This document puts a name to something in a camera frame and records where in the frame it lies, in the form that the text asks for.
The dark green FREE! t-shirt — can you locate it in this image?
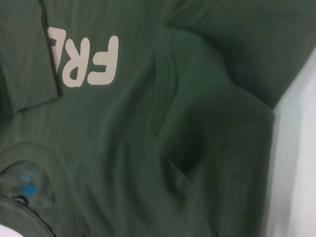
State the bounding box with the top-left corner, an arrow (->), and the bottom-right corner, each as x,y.
0,0 -> 316,237

